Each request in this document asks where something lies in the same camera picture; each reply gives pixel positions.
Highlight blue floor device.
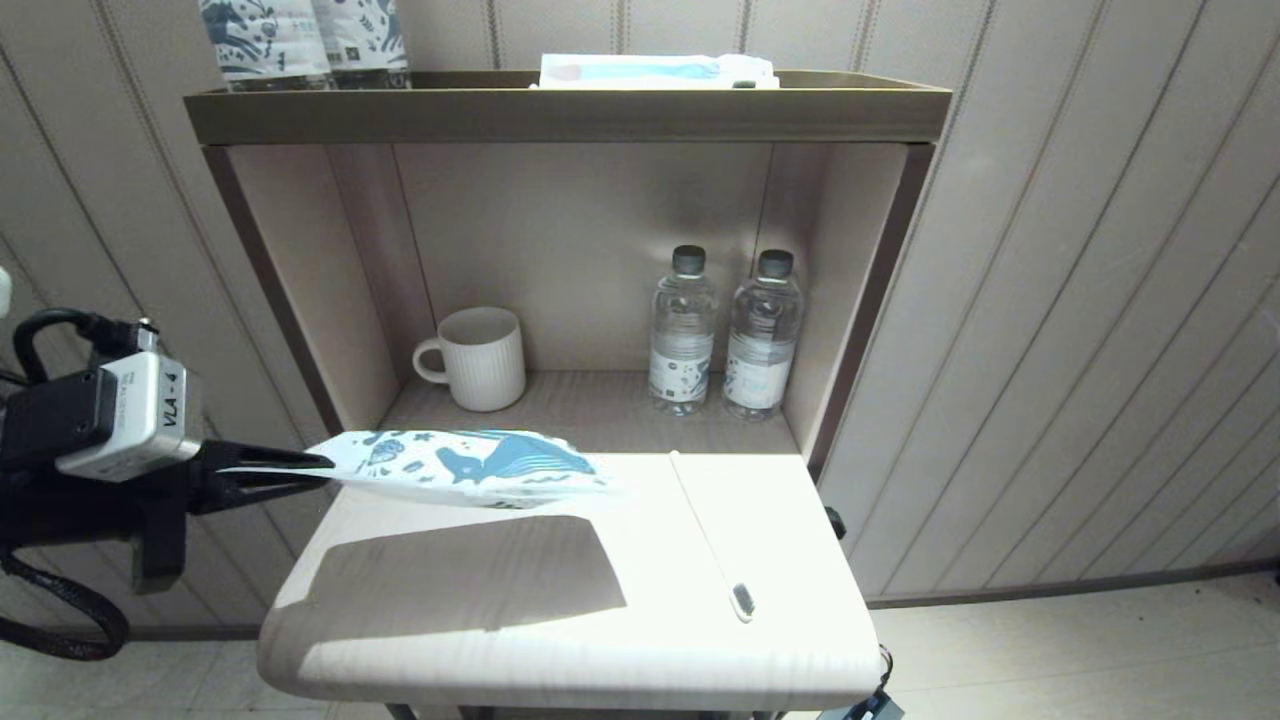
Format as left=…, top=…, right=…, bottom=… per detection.
left=815, top=690, right=906, bottom=720

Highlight beige wooden shelf unit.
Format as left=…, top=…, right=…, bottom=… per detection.
left=183, top=70, right=953, bottom=720

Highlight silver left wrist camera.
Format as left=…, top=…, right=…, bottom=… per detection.
left=0, top=350, right=206, bottom=483

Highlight black left camera cable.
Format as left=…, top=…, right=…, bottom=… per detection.
left=12, top=308, right=146, bottom=383

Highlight white toothbrush dark bristles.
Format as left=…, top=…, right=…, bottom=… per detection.
left=668, top=450, right=758, bottom=624

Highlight clear plastic water bottle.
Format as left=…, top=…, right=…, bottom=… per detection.
left=722, top=249, right=804, bottom=421
left=648, top=245, right=719, bottom=416

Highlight white blue-printed plastic bag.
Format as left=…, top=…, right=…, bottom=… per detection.
left=215, top=428, right=616, bottom=511

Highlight white ribbed mug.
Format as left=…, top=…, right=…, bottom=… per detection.
left=412, top=306, right=527, bottom=413

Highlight white blue packet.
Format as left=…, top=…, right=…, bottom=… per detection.
left=538, top=53, right=781, bottom=91

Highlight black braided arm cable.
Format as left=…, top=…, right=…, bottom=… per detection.
left=0, top=548, right=131, bottom=661

